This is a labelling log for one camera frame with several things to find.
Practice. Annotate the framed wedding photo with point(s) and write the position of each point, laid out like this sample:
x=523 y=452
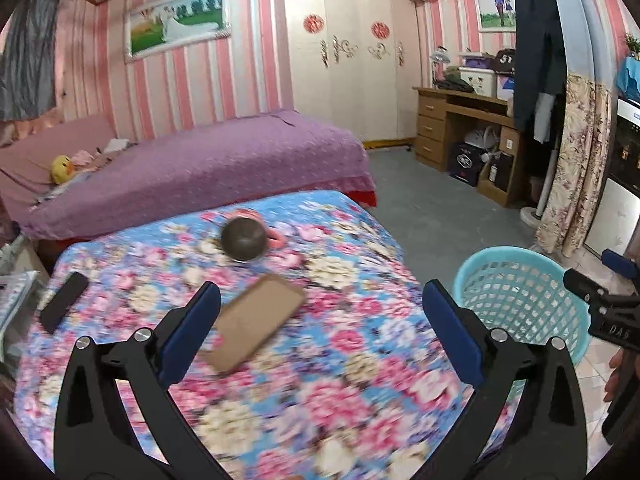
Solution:
x=177 y=22

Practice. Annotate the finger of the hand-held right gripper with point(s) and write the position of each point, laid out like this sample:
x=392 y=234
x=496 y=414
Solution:
x=582 y=287
x=620 y=262

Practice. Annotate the purple bed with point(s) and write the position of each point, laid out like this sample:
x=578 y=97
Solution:
x=215 y=165

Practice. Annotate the yellow duck plush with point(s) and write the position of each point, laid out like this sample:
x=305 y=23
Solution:
x=62 y=169

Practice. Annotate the desk lamp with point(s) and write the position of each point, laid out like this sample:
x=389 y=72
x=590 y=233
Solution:
x=440 y=60

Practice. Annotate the light blue plastic basket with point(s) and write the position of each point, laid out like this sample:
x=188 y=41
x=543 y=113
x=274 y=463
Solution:
x=520 y=300

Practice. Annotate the black printed box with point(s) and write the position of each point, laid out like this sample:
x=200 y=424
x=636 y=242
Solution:
x=465 y=162

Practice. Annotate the white wardrobe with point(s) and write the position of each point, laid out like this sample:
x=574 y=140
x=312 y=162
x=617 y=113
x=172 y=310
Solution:
x=350 y=90

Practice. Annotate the small framed couple photo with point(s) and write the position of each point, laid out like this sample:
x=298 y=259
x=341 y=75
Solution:
x=497 y=7

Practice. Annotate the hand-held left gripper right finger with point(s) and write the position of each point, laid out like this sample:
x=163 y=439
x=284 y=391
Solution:
x=452 y=332

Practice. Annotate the pink plush toy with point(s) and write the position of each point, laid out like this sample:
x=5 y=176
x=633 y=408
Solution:
x=83 y=157

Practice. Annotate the grey blue cloth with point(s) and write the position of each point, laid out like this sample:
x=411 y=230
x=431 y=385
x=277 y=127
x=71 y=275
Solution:
x=27 y=55

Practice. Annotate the brown clothing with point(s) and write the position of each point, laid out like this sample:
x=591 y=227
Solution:
x=116 y=149

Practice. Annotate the black wallet case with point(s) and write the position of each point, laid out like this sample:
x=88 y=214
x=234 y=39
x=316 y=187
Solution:
x=64 y=302

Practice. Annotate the cardboard box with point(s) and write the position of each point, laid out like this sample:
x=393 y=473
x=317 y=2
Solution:
x=497 y=175

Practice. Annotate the pink metal bowl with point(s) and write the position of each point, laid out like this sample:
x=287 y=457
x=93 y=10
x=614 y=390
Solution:
x=242 y=237

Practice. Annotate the wooden desk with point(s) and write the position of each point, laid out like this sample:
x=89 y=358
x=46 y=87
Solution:
x=430 y=127

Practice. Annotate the black bag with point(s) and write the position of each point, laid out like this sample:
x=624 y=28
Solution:
x=504 y=62

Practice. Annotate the small white fan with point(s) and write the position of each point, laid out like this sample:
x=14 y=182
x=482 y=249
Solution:
x=480 y=140

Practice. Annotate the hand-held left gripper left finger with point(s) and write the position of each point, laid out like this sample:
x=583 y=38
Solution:
x=192 y=332

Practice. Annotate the dark hanging jacket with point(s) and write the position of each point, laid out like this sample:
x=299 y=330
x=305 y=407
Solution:
x=537 y=60

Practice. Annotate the person's right hand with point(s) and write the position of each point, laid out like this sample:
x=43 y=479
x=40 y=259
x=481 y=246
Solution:
x=615 y=375

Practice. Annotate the polka dot cushion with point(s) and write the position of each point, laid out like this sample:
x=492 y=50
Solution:
x=17 y=300

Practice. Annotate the pink covered headboard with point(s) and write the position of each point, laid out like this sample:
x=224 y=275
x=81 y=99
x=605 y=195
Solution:
x=45 y=145

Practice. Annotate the floral tablecloth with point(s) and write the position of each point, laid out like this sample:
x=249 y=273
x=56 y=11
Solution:
x=310 y=350

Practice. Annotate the beige floral curtain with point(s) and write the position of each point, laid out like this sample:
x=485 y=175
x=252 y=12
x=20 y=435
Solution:
x=575 y=170

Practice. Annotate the white storage box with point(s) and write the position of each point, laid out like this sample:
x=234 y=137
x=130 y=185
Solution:
x=477 y=81

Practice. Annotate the brown rectangular tray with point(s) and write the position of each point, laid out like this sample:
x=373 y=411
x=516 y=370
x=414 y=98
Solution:
x=255 y=322

